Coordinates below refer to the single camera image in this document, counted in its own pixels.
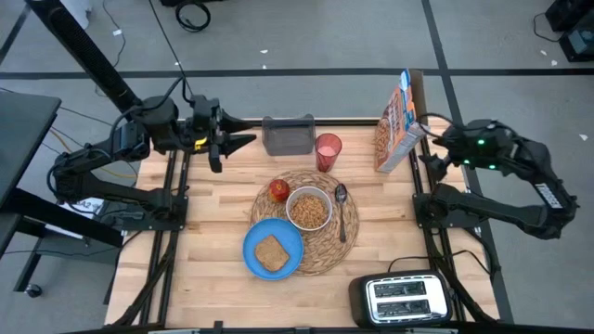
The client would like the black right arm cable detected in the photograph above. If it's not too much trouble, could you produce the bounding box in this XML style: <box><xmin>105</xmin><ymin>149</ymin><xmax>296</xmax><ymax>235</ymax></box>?
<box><xmin>415</xmin><ymin>112</ymin><xmax>449</xmax><ymax>140</ymax></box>

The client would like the red apple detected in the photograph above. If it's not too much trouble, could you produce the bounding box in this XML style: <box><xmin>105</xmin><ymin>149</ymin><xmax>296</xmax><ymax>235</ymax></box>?
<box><xmin>268</xmin><ymin>178</ymin><xmax>291</xmax><ymax>204</ymax></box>

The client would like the white plastic object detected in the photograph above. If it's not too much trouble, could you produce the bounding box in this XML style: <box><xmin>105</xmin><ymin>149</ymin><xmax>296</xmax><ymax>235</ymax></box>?
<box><xmin>58</xmin><ymin>0</ymin><xmax>92</xmax><ymax>30</ymax></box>

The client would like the brown cereal heap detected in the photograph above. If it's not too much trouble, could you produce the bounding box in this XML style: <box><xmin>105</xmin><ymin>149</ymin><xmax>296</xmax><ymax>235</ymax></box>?
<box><xmin>290</xmin><ymin>193</ymin><xmax>329</xmax><ymax>229</ymax></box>

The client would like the coiled black floor cable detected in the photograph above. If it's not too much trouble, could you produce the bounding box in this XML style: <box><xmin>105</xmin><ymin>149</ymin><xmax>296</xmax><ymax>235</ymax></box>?
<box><xmin>174</xmin><ymin>0</ymin><xmax>213</xmax><ymax>33</ymax></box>

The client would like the blue plate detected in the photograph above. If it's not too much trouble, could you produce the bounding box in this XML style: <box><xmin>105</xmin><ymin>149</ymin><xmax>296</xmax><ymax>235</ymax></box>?
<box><xmin>241</xmin><ymin>217</ymin><xmax>305</xmax><ymax>282</ymax></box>

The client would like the black equipment case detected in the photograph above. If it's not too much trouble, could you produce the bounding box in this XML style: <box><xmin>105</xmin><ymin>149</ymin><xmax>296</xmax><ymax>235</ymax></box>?
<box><xmin>545</xmin><ymin>0</ymin><xmax>594</xmax><ymax>32</ymax></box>
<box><xmin>559</xmin><ymin>21</ymin><xmax>594</xmax><ymax>64</ymax></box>

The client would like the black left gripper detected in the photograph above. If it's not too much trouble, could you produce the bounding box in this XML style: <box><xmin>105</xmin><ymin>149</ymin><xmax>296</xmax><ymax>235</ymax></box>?
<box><xmin>187</xmin><ymin>95</ymin><xmax>258</xmax><ymax>173</ymax></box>

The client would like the dark metal spoon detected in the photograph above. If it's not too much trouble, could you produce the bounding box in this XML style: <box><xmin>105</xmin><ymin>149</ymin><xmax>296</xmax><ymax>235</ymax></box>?
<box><xmin>334</xmin><ymin>183</ymin><xmax>349</xmax><ymax>244</ymax></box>

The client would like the black toaster power cable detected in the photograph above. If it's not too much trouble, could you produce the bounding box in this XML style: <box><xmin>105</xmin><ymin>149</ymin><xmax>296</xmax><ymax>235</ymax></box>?
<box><xmin>387</xmin><ymin>250</ymin><xmax>493</xmax><ymax>279</ymax></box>

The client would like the black slanted support beam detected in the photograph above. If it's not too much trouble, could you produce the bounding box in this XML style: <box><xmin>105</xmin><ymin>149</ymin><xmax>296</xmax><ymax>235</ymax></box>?
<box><xmin>25</xmin><ymin>0</ymin><xmax>143</xmax><ymax>110</ymax></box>

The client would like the round woven placemat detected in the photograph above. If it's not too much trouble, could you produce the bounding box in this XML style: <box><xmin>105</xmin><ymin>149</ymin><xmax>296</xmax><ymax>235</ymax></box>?
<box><xmin>249</xmin><ymin>168</ymin><xmax>361</xmax><ymax>276</ymax></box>

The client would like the black low support beam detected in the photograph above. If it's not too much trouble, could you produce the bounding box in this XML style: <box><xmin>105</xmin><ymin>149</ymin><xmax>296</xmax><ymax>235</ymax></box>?
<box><xmin>0</xmin><ymin>187</ymin><xmax>124</xmax><ymax>247</ymax></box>

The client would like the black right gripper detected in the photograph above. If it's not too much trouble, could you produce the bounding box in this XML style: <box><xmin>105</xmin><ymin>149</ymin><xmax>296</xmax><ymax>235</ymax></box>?
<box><xmin>418</xmin><ymin>121</ymin><xmax>482</xmax><ymax>185</ymax></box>

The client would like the brown toast slice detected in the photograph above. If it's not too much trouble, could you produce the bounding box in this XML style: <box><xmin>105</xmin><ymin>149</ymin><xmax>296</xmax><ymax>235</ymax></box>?
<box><xmin>253</xmin><ymin>234</ymin><xmax>291</xmax><ymax>274</ymax></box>

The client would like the black metal table frame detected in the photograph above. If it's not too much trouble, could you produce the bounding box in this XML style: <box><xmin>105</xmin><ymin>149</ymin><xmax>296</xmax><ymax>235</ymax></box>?
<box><xmin>110</xmin><ymin>115</ymin><xmax>502</xmax><ymax>334</ymax></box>

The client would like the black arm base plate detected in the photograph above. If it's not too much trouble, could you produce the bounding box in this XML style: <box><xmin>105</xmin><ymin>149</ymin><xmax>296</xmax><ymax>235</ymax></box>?
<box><xmin>110</xmin><ymin>194</ymin><xmax>189</xmax><ymax>232</ymax></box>
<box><xmin>412</xmin><ymin>192</ymin><xmax>497</xmax><ymax>231</ymax></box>

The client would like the white bowl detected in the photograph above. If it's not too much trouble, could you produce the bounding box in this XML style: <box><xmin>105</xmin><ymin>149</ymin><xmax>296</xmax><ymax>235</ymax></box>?
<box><xmin>285</xmin><ymin>186</ymin><xmax>334</xmax><ymax>232</ymax></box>

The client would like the red translucent cup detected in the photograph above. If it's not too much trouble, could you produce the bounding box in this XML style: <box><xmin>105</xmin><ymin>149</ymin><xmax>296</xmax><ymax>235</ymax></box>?
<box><xmin>314</xmin><ymin>133</ymin><xmax>343</xmax><ymax>173</ymax></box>

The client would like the black desk top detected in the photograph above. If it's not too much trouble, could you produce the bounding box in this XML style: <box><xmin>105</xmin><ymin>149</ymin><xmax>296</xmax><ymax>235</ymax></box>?
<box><xmin>0</xmin><ymin>90</ymin><xmax>62</xmax><ymax>208</ymax></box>

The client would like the thin black floor cable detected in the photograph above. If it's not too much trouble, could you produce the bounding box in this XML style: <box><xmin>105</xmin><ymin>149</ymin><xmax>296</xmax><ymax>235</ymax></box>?
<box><xmin>532</xmin><ymin>11</ymin><xmax>561</xmax><ymax>44</ymax></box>

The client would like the Cheerios Protein cereal box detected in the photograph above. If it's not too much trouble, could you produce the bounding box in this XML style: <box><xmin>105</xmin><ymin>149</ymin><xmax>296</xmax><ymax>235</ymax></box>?
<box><xmin>373</xmin><ymin>68</ymin><xmax>426</xmax><ymax>174</ymax></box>

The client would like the black silver toaster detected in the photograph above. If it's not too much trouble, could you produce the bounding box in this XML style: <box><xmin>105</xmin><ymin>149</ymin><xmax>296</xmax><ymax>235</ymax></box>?
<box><xmin>348</xmin><ymin>269</ymin><xmax>454</xmax><ymax>328</ymax></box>

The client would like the white SA2 label sheet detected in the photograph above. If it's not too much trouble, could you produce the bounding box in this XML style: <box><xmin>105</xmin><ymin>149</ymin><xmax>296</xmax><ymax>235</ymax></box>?
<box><xmin>64</xmin><ymin>197</ymin><xmax>106</xmax><ymax>219</ymax></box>

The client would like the grey plastic tray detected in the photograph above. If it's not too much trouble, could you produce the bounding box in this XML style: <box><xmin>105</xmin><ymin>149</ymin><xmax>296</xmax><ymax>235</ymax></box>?
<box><xmin>261</xmin><ymin>113</ymin><xmax>317</xmax><ymax>157</ymax></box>

